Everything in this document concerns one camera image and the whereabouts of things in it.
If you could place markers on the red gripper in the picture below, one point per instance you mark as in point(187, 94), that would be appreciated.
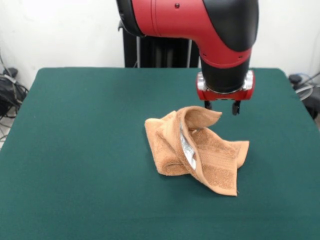
point(225, 97)

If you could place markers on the tan terry towel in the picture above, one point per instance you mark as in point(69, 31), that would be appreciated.
point(170, 150)

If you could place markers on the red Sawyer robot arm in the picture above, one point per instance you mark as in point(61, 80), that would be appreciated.
point(187, 20)

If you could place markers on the dark green table cloth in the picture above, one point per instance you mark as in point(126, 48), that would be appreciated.
point(75, 150)

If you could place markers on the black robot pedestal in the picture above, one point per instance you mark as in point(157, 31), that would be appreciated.
point(162, 55)

